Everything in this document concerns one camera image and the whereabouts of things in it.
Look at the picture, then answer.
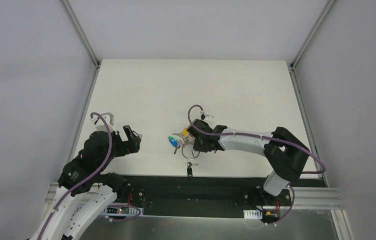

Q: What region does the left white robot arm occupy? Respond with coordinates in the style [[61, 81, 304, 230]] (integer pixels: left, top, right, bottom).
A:
[[31, 125, 142, 240]]

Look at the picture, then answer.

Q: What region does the yellow key tag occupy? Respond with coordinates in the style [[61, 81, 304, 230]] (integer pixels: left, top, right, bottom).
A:
[[181, 128, 188, 137]]

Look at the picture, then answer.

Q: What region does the black tag key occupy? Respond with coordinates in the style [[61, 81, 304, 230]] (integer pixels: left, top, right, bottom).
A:
[[186, 162, 199, 179]]

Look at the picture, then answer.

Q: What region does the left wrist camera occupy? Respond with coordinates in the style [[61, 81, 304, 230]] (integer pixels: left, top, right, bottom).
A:
[[90, 112, 115, 132]]

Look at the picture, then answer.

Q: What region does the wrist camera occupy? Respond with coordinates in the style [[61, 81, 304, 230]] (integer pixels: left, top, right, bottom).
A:
[[90, 112, 115, 132], [200, 110, 214, 121]]

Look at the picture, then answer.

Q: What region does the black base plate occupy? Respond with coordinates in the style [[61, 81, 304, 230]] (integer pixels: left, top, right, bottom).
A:
[[81, 173, 328, 220]]

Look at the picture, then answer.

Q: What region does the aluminium frame rail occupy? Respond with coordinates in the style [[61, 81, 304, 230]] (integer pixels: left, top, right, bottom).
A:
[[287, 187, 345, 210]]

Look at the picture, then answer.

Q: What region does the large silver keyring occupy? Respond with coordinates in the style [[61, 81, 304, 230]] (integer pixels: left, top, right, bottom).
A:
[[174, 137, 200, 160]]

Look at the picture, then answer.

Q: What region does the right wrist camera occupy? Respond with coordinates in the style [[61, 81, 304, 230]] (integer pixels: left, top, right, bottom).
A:
[[200, 110, 214, 121]]

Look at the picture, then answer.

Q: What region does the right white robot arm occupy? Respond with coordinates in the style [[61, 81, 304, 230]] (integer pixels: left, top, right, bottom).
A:
[[187, 119, 309, 205]]

